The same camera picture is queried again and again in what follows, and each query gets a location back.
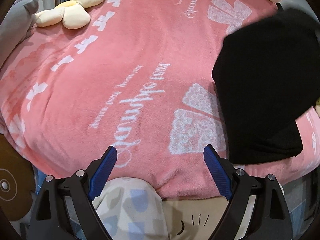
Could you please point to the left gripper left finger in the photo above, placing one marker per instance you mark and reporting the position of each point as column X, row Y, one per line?
column 58, row 198

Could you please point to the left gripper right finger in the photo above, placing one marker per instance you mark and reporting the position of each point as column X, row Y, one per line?
column 256, row 207

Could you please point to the black pants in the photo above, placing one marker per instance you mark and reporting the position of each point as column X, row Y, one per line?
column 266, row 76

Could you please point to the round wooden stool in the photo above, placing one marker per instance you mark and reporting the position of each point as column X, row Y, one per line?
column 17, row 182

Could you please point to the pink fleece blanket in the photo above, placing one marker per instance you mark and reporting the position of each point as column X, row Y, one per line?
column 138, row 78

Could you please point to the grey plush toy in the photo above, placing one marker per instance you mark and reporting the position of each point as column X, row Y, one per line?
column 16, row 26

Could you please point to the cream flower plush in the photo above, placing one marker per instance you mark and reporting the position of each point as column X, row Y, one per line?
column 72, row 14

